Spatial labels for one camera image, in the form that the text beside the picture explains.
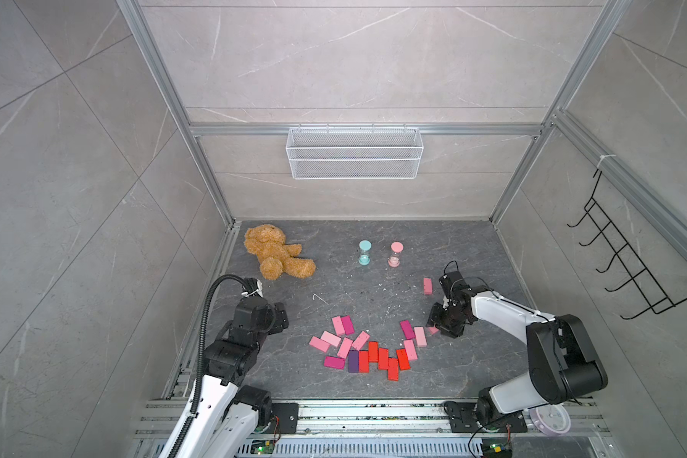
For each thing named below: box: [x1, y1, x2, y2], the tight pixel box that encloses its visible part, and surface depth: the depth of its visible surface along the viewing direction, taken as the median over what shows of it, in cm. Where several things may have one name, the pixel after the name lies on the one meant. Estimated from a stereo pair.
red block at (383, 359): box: [377, 348, 390, 371], surface depth 85 cm
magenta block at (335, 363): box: [323, 356, 347, 371], surface depth 85 cm
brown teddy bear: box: [243, 224, 316, 281], surface depth 100 cm
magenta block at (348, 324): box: [341, 314, 356, 335], surface depth 92 cm
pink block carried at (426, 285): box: [422, 276, 433, 295], surface depth 100 cm
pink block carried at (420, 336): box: [413, 326, 428, 348], surface depth 89 cm
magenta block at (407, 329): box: [398, 319, 416, 340], surface depth 90 cm
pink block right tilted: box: [351, 330, 371, 352], surface depth 88 cm
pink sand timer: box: [387, 241, 405, 269], surface depth 106 cm
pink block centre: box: [336, 336, 354, 360], surface depth 87 cm
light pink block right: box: [403, 339, 419, 361], surface depth 86 cm
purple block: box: [348, 350, 359, 374], surface depth 84 cm
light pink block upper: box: [331, 315, 346, 336], surface depth 92 cm
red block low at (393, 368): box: [387, 357, 400, 381], surface depth 83 cm
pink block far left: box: [309, 335, 332, 354], surface depth 87 cm
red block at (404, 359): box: [396, 348, 412, 372], surface depth 85 cm
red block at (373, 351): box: [367, 341, 379, 363], surface depth 86 cm
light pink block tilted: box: [320, 330, 342, 347], surface depth 88 cm
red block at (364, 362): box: [358, 350, 370, 374], surface depth 83 cm
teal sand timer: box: [357, 239, 373, 267], surface depth 105 cm
